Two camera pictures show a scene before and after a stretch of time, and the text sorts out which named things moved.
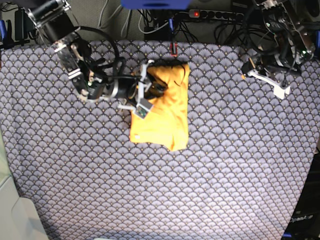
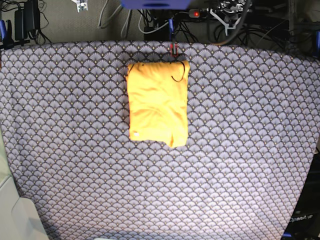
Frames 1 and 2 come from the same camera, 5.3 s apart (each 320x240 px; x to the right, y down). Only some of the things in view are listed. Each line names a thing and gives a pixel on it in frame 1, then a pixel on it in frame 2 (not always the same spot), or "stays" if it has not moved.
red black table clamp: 171,49 stays
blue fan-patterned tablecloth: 241,176 stays
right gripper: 268,61 -> 229,9
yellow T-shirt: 166,122 stays
